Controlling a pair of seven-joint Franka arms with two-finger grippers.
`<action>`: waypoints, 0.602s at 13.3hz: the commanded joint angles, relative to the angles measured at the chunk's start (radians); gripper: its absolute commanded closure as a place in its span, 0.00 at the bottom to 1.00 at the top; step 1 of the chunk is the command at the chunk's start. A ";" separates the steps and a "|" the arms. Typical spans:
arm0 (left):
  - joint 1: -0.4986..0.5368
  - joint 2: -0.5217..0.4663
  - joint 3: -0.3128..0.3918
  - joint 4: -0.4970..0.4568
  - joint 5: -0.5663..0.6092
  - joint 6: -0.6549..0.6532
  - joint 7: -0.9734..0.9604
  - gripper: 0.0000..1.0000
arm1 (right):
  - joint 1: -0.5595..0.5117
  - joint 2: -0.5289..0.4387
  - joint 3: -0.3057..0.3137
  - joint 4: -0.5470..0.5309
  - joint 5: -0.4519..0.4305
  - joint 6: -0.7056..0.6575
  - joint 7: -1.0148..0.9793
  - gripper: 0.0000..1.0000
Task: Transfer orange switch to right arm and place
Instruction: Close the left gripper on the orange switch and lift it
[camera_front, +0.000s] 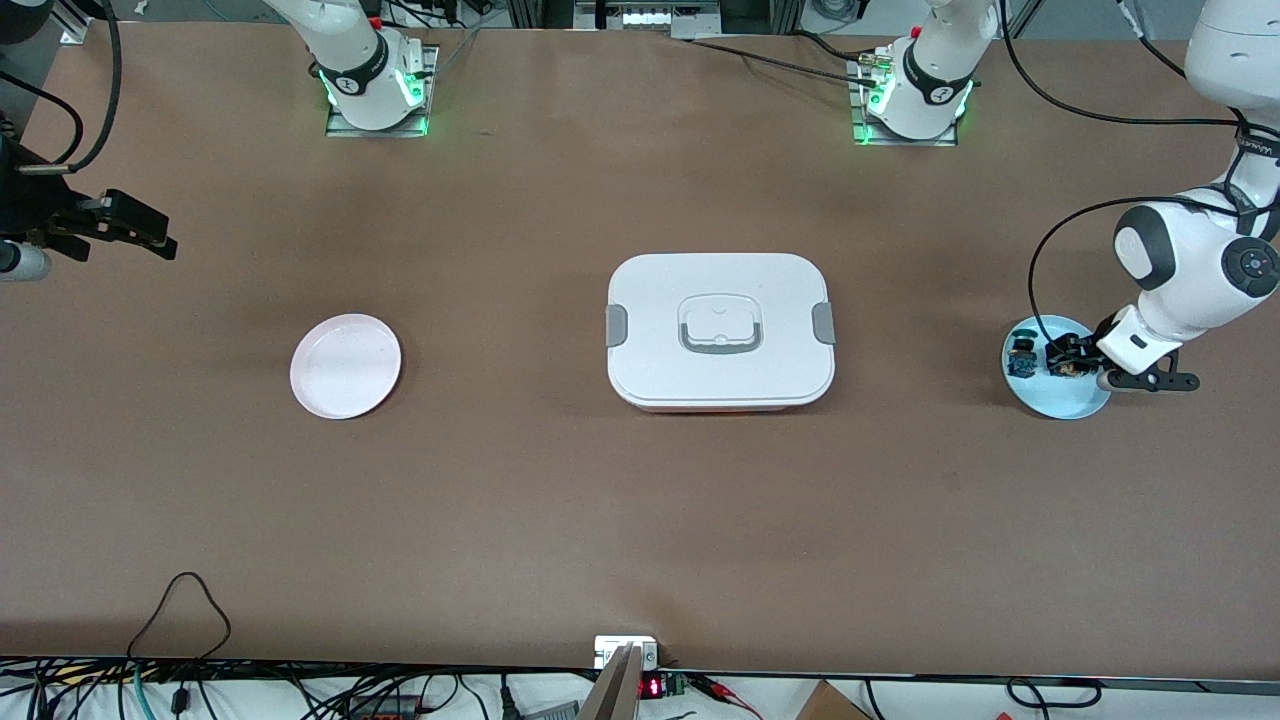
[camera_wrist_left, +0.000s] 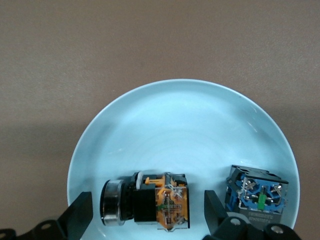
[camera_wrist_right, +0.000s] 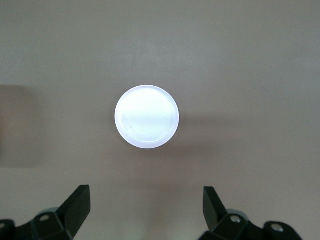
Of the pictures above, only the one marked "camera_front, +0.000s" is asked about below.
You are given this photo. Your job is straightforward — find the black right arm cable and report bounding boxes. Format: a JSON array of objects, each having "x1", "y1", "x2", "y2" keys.
[{"x1": 0, "y1": 0, "x2": 123, "y2": 173}]

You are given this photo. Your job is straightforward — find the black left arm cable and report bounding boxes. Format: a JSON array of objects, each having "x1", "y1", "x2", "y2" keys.
[{"x1": 1000, "y1": 0, "x2": 1280, "y2": 346}]

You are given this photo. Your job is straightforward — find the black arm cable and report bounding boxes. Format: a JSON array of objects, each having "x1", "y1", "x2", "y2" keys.
[
  {"x1": 1000, "y1": 0, "x2": 1280, "y2": 346},
  {"x1": 0, "y1": 0, "x2": 123, "y2": 173}
]

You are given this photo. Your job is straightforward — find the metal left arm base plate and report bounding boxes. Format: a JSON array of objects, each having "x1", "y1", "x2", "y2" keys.
[{"x1": 850, "y1": 50, "x2": 961, "y2": 148}]

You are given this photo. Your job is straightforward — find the small white box device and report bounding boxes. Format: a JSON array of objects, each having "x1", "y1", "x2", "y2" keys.
[{"x1": 594, "y1": 636, "x2": 659, "y2": 669}]

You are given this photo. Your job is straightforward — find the aluminium frame with white connector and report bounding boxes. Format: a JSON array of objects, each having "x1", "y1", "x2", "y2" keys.
[{"x1": 575, "y1": 0, "x2": 721, "y2": 39}]

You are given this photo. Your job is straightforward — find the brown cardboard piece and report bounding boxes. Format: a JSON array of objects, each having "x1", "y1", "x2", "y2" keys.
[{"x1": 795, "y1": 680, "x2": 871, "y2": 720}]

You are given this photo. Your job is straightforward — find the grey metal bar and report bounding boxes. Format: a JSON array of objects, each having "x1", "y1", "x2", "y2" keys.
[{"x1": 578, "y1": 645, "x2": 643, "y2": 720}]

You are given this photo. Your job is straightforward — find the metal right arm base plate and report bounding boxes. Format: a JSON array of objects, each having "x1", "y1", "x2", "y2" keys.
[{"x1": 325, "y1": 45, "x2": 439, "y2": 138}]

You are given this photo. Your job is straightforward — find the black cable across table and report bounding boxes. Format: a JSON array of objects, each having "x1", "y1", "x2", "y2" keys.
[{"x1": 690, "y1": 36, "x2": 883, "y2": 89}]

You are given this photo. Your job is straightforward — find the light blue round plate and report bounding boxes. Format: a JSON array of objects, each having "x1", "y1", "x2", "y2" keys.
[{"x1": 1002, "y1": 314, "x2": 1115, "y2": 421}]

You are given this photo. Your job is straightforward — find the thin black looped cable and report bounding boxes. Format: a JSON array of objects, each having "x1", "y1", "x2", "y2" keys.
[{"x1": 127, "y1": 571, "x2": 233, "y2": 663}]

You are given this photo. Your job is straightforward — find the pink round plate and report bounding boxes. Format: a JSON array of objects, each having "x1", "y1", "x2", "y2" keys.
[{"x1": 290, "y1": 313, "x2": 403, "y2": 421}]

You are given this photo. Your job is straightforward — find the white lunch box grey clips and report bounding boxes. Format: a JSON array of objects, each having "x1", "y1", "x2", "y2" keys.
[{"x1": 605, "y1": 252, "x2": 837, "y2": 414}]

